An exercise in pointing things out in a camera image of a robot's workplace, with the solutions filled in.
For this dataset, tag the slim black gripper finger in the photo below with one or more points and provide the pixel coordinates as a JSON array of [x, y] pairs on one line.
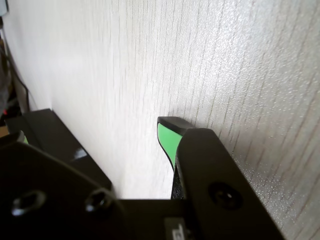
[[212, 175]]

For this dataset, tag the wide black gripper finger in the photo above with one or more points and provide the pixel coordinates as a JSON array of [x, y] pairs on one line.
[[50, 195]]

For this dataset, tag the black open box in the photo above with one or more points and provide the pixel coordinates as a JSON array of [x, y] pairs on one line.
[[57, 135]]

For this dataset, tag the black cardboard box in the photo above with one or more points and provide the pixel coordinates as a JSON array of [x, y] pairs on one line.
[[16, 123]]

